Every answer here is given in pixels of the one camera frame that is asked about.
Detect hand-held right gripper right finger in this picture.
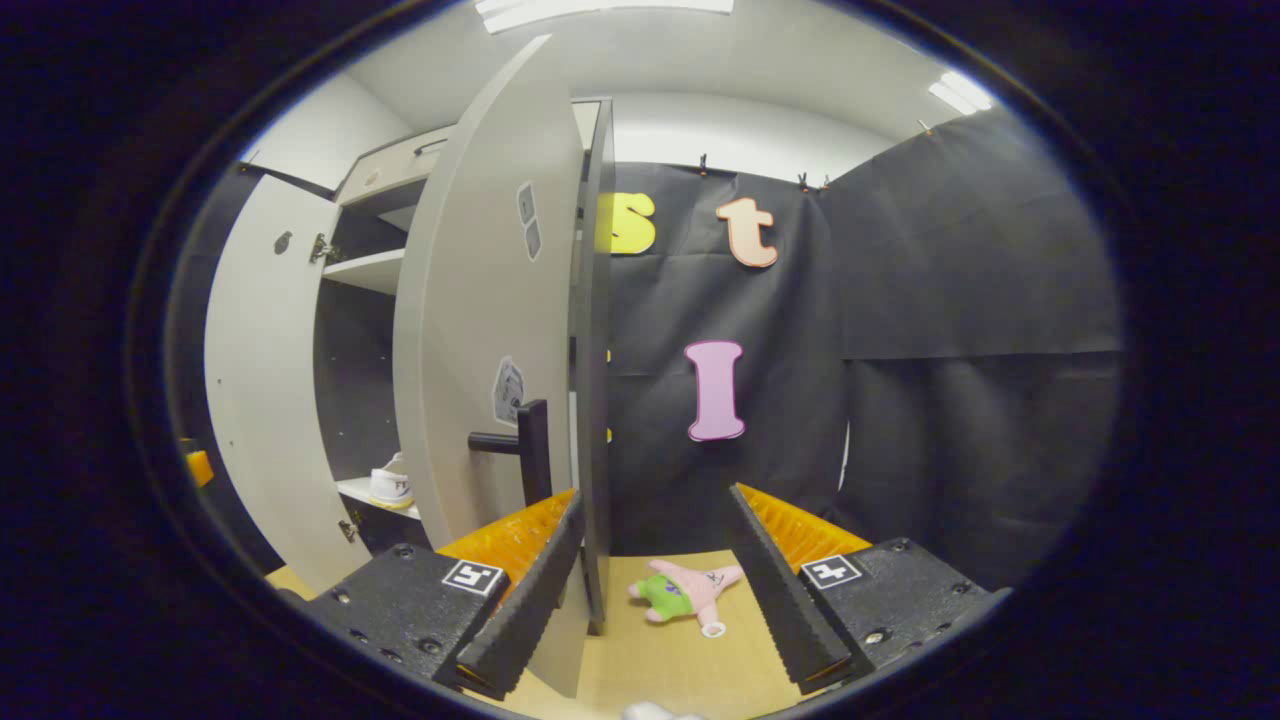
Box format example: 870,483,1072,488
722,483,1011,698

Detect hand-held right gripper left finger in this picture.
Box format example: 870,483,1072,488
305,488,586,701

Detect shoe cabinet door checkered sticker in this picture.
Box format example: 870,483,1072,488
203,172,371,593

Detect white canvas shoe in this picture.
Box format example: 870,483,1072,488
368,452,416,511

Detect grey shoe cabinet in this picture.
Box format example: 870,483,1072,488
315,97,616,636

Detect shoe cabinet door square stickers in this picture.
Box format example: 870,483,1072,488
392,35,586,699

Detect grey cabinet drawer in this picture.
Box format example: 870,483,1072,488
335,122,459,208

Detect pink star plush toy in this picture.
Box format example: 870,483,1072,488
628,560,746,639

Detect ceiling light panel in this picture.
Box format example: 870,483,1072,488
475,0,736,34
927,70,996,116

